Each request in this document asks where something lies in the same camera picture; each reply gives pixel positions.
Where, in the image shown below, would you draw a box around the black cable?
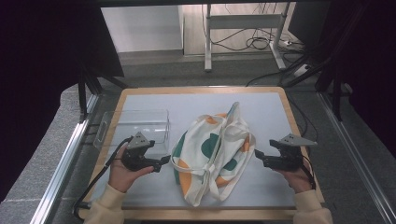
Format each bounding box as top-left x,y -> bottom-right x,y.
281,46 -> 355,122

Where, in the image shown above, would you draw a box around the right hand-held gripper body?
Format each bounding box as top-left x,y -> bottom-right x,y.
263,133 -> 318,173

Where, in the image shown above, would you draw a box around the hand-held gripper cable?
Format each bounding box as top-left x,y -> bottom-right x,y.
300,154 -> 318,191
71,135 -> 134,219

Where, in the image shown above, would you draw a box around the white panel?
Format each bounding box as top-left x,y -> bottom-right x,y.
100,5 -> 185,54

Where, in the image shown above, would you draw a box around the black floor cables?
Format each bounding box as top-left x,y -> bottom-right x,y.
202,3 -> 308,52

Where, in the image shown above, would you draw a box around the left hand-held gripper cable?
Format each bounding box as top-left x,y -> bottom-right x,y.
71,135 -> 134,219

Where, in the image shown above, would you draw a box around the person's left hand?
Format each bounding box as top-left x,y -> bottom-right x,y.
107,146 -> 155,194

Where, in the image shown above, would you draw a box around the right hand-held gripper cable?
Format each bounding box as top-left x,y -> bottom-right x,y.
300,154 -> 318,191

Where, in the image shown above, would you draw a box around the person's right hand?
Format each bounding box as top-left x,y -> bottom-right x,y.
274,157 -> 314,194

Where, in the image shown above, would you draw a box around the black metal stand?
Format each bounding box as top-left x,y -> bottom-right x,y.
77,60 -> 129,123

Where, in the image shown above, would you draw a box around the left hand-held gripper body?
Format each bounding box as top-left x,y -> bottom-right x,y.
120,132 -> 154,172

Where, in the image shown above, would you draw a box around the clear plastic container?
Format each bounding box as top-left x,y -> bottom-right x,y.
92,108 -> 172,157

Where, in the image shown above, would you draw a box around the white desk frame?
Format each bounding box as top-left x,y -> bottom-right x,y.
203,2 -> 292,73

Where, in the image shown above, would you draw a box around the patterned canvas tote bag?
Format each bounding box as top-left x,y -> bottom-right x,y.
170,101 -> 257,208

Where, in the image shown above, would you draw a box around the dark curtain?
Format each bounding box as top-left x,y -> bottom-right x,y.
288,0 -> 396,158
0,0 -> 126,202

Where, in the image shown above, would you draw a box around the white power strip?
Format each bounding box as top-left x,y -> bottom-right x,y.
293,63 -> 313,78

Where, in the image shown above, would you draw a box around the aluminium rail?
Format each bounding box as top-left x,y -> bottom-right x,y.
30,92 -> 101,224
317,91 -> 396,224

